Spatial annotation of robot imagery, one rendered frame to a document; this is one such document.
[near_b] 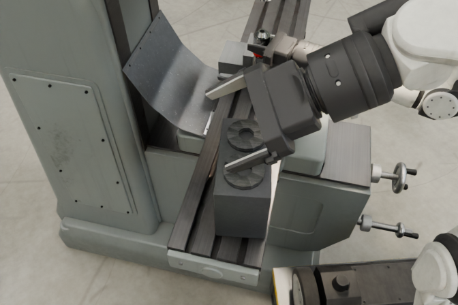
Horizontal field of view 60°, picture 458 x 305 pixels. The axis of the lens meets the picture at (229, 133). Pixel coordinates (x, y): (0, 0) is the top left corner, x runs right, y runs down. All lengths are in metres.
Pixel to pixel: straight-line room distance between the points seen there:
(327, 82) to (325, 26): 2.91
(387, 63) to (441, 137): 2.26
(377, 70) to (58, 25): 0.86
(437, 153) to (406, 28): 2.20
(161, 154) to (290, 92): 1.01
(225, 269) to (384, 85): 0.65
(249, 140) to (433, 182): 1.69
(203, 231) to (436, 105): 0.64
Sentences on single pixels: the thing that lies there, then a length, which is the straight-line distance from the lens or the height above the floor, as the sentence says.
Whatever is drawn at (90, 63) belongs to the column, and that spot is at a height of 1.13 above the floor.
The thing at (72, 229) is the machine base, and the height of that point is 0.18.
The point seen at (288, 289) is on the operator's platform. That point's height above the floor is 0.40.
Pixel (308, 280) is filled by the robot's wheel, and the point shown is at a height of 0.60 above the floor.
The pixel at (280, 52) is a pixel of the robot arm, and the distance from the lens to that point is 1.11.
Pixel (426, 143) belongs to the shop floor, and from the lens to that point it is 2.64.
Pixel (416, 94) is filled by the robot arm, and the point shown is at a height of 1.14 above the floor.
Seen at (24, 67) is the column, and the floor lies 1.08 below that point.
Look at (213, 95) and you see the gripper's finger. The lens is 0.53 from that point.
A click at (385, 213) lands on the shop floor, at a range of 2.25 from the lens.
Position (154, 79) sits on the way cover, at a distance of 1.28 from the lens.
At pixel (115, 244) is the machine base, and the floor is 0.15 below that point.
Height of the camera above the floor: 1.83
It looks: 49 degrees down
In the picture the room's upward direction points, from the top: straight up
